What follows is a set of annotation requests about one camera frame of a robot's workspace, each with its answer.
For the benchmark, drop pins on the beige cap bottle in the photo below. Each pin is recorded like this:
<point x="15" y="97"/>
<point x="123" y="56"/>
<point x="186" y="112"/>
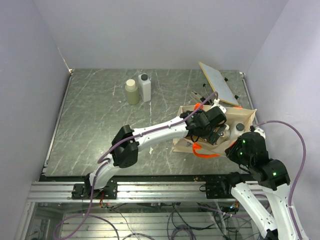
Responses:
<point x="132" y="93"/>

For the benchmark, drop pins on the white board wooden edge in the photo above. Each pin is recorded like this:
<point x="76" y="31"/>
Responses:
<point x="218" y="84"/>

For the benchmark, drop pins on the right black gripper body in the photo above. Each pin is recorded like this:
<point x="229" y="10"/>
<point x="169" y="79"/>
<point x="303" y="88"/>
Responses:
<point x="244" y="158"/>

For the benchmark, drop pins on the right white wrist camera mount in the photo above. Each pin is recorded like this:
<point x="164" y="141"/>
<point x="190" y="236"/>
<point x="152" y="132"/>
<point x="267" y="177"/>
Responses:
<point x="258" y="130"/>

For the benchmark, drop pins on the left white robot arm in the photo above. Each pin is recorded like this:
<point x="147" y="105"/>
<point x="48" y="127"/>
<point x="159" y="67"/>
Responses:
<point x="126" y="146"/>

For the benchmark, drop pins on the beige canvas tote bag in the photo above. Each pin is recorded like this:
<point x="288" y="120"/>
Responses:
<point x="203" y="149"/>

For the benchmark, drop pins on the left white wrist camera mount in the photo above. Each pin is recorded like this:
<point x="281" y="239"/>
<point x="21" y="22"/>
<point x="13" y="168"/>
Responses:
<point x="216" y="103"/>

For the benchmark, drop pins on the small grey black device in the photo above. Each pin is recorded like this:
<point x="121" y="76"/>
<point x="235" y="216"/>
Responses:
<point x="196" y="97"/>

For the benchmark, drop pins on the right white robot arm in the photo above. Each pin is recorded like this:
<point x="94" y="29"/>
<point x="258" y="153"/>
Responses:
<point x="283" y="222"/>

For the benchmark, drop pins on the white bottle grey cap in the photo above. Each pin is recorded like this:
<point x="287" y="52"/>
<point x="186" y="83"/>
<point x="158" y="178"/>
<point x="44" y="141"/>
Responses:
<point x="233" y="131"/>
<point x="144" y="87"/>

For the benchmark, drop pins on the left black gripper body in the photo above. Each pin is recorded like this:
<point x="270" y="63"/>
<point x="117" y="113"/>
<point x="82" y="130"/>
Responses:
<point x="212" y="137"/>

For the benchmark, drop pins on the clear silver top bottle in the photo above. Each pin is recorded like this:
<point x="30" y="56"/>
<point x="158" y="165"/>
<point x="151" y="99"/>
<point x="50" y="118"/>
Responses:
<point x="223" y="135"/>

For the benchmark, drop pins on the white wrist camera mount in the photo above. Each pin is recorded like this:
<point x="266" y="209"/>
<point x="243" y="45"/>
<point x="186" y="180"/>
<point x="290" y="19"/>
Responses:
<point x="258" y="130"/>
<point x="216" y="103"/>

